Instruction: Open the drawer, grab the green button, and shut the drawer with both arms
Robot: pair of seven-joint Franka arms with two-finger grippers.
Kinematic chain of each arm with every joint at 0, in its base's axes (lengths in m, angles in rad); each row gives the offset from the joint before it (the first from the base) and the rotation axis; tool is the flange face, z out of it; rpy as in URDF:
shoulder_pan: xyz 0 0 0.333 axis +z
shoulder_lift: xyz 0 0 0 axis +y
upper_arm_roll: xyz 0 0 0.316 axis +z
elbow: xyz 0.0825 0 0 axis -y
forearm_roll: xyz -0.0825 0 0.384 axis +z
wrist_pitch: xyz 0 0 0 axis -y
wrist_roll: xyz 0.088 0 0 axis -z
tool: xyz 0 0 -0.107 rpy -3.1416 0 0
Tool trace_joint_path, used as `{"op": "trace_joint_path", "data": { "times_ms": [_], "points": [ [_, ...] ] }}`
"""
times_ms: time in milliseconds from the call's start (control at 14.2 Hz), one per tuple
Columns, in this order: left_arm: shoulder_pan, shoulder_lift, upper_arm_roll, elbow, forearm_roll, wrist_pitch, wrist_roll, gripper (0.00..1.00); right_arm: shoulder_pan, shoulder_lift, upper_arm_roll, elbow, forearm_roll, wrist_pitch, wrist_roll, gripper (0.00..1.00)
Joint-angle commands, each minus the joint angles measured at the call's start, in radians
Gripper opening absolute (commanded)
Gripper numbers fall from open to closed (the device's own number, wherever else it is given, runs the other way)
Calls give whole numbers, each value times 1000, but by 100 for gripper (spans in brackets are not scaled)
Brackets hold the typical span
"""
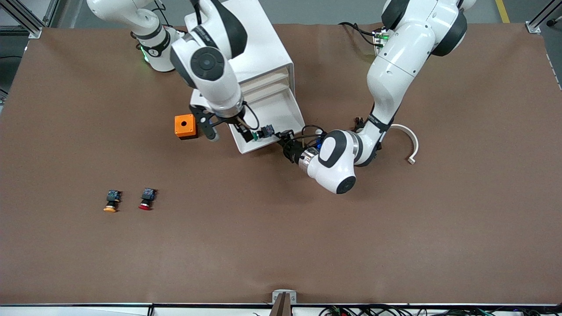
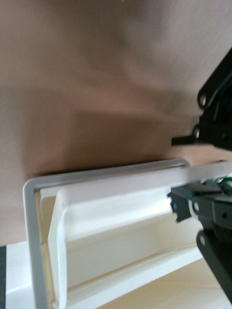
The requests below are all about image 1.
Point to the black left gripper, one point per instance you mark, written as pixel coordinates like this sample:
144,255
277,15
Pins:
291,152

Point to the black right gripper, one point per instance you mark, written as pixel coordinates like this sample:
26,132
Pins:
241,129

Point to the green push button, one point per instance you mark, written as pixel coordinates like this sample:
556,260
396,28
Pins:
265,131

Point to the white plastic drawer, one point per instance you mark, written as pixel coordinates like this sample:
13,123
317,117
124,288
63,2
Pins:
268,90
268,78
274,112

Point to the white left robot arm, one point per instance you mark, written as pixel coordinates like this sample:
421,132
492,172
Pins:
395,66

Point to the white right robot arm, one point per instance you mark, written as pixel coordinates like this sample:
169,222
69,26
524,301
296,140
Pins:
206,66

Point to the white drawer cabinet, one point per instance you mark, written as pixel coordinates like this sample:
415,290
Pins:
263,39

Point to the red push button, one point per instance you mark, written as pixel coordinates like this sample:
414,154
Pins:
147,198

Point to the orange push button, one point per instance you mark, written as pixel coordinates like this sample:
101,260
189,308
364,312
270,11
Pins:
112,201

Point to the brown table mat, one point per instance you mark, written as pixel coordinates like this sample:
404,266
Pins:
281,228

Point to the green lit base connector box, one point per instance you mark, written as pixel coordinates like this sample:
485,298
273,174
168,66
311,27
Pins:
381,36

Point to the orange button enclosure box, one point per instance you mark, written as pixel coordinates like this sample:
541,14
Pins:
184,125

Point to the black switch with white face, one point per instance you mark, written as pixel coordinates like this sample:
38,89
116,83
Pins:
359,125

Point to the white curved plastic bracket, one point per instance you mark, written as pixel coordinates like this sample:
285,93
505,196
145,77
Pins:
412,140

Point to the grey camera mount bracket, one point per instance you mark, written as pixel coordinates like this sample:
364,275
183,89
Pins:
284,297

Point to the aluminium frame profile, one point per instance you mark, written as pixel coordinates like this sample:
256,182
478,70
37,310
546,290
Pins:
26,22
538,24

